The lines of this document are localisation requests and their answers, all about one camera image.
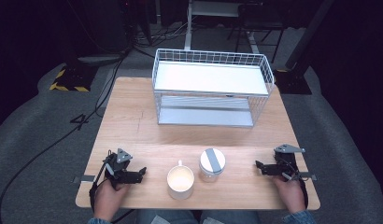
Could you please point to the black chair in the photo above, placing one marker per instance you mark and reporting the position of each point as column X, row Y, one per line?
column 258, row 21

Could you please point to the yellow black striped base plate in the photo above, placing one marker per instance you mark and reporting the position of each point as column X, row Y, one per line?
column 71, row 79

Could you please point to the white desk frame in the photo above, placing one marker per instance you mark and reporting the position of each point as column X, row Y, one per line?
column 208, row 9

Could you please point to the white cup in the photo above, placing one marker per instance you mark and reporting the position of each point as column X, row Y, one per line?
column 180, row 182

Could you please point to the glass jar with white lid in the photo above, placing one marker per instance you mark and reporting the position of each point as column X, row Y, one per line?
column 212, row 165

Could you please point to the person's right hand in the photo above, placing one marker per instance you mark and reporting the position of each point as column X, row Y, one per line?
column 289, row 193

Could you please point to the grey tape strip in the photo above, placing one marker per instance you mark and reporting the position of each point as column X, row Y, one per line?
column 309, row 176

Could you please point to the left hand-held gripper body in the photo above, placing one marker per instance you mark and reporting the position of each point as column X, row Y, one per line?
column 115, row 165

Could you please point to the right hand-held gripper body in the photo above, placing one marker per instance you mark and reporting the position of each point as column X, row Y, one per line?
column 285, row 164

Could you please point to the person's left hand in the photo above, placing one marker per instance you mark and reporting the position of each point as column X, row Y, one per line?
column 108, row 199

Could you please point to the black stand with base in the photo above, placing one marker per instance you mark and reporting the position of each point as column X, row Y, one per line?
column 300, row 59

